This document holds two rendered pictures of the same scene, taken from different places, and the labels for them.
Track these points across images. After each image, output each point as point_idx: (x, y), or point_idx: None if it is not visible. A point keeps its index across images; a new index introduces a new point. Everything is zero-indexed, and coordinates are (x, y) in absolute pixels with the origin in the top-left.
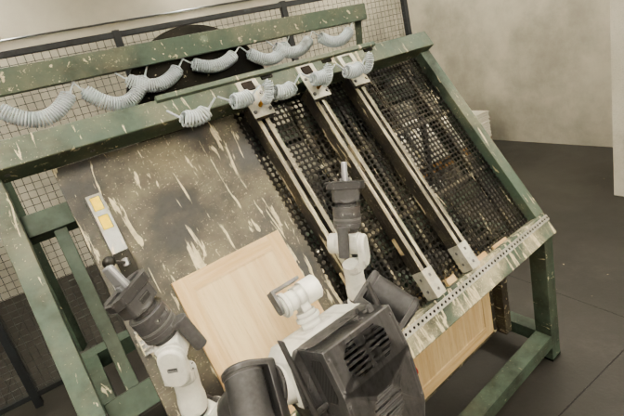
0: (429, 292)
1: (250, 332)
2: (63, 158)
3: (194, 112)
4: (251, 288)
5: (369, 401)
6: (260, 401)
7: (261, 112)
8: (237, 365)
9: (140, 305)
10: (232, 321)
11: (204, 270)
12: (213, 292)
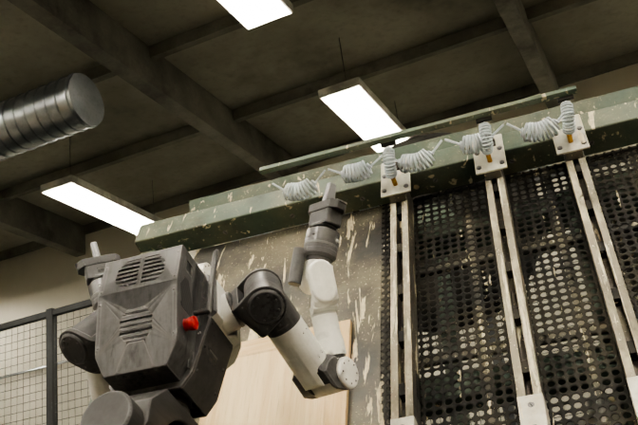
0: None
1: (251, 411)
2: (200, 236)
3: (295, 183)
4: (281, 370)
5: (118, 310)
6: (87, 322)
7: (391, 191)
8: None
9: (96, 272)
10: (241, 395)
11: (249, 342)
12: (243, 363)
